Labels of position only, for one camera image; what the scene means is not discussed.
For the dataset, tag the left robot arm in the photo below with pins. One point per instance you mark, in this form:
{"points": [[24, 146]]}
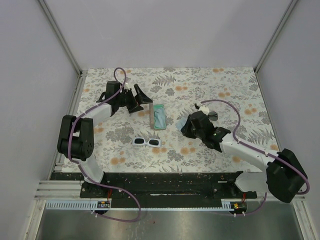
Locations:
{"points": [[76, 139]]}

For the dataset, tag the grey-blue glasses case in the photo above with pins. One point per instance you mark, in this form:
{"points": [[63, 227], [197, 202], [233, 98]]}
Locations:
{"points": [[180, 123]]}

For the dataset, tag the black aviator sunglasses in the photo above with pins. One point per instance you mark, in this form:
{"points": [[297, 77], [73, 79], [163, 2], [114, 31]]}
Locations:
{"points": [[213, 116]]}

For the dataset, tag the floral patterned table mat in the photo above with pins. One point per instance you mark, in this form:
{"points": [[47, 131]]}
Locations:
{"points": [[232, 92]]}

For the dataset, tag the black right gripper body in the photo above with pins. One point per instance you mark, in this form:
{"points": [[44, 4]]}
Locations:
{"points": [[190, 132]]}

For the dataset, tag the left aluminium frame post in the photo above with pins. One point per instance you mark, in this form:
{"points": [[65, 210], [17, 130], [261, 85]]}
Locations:
{"points": [[59, 35]]}

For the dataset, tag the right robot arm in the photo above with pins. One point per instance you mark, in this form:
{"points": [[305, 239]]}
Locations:
{"points": [[281, 173]]}

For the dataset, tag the aluminium rail profile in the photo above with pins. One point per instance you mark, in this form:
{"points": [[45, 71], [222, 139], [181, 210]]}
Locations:
{"points": [[58, 189]]}

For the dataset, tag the beige glasses case green lining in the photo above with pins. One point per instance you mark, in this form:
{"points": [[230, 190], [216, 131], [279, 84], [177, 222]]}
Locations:
{"points": [[152, 108]]}

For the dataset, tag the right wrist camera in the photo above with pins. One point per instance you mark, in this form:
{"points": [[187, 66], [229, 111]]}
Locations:
{"points": [[202, 108]]}

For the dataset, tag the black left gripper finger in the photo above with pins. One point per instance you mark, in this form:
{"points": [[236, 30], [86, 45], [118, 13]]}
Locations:
{"points": [[135, 108], [141, 97]]}

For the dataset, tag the light blue cleaning cloth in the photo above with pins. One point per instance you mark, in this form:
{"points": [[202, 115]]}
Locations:
{"points": [[159, 118]]}

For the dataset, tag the aluminium frame post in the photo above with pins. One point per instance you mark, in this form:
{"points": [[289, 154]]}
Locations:
{"points": [[59, 35], [276, 33]]}

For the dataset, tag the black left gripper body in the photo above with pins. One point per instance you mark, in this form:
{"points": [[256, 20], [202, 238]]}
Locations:
{"points": [[128, 100]]}

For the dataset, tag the white framed sunglasses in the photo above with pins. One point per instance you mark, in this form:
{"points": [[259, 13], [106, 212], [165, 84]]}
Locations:
{"points": [[152, 142]]}

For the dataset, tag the white slotted cable duct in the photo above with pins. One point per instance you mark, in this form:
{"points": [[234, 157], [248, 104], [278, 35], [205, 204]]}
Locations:
{"points": [[99, 205]]}

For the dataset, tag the right aluminium frame post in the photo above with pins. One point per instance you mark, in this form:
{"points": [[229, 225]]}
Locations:
{"points": [[276, 33]]}

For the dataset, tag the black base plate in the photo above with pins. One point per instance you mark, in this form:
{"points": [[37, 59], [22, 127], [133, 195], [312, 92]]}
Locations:
{"points": [[179, 188]]}

